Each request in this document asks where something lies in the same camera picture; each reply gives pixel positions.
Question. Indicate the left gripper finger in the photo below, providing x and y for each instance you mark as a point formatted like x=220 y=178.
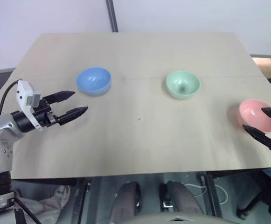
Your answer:
x=73 y=114
x=60 y=96

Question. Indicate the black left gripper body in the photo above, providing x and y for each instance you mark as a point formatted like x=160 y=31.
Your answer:
x=43 y=115

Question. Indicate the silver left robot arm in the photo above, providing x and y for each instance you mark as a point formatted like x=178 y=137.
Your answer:
x=0 y=130

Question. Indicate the pink red bowl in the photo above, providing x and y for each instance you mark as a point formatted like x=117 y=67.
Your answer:
x=252 y=110

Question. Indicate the blue bowl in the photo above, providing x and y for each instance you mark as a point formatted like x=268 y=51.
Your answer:
x=93 y=80

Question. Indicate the brown cardboard box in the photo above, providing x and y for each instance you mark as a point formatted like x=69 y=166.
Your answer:
x=264 y=66

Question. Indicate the black chair base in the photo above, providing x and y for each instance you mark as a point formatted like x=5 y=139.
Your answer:
x=259 y=200

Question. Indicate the grey sneaker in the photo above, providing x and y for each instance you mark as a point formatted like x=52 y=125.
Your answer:
x=63 y=194

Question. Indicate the green bowl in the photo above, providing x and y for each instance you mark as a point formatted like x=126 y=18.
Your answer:
x=183 y=81

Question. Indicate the dark metal pole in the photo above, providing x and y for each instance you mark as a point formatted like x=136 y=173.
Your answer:
x=112 y=15

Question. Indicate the dark rounded shape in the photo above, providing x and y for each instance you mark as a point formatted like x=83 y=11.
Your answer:
x=184 y=198
x=126 y=200

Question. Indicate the beige curved robot torso edge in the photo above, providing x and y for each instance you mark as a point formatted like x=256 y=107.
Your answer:
x=179 y=218

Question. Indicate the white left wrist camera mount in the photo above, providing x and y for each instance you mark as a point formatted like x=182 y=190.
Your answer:
x=24 y=93

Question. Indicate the black table frame leg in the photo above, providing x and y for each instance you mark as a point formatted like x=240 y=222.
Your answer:
x=210 y=193
x=82 y=200

